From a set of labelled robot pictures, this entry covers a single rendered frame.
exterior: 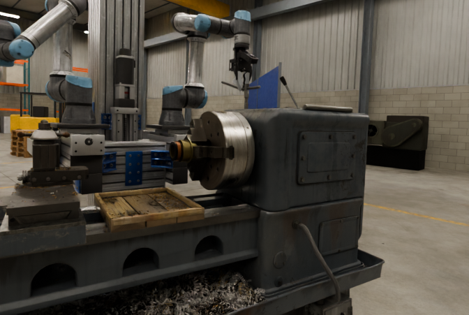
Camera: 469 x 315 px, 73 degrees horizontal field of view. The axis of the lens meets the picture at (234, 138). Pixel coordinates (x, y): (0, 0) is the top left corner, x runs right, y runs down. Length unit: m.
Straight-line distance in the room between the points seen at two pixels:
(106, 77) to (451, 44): 10.41
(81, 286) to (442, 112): 10.64
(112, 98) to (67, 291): 1.10
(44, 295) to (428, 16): 11.46
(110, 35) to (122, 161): 0.70
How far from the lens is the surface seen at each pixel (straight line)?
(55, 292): 1.09
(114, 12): 1.99
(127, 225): 1.02
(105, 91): 1.90
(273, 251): 1.29
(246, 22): 1.53
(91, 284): 1.09
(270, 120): 1.17
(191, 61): 1.92
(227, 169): 1.14
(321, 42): 12.92
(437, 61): 11.30
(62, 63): 1.81
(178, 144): 1.18
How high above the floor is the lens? 1.20
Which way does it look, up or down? 3 degrees down
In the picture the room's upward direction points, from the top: 2 degrees clockwise
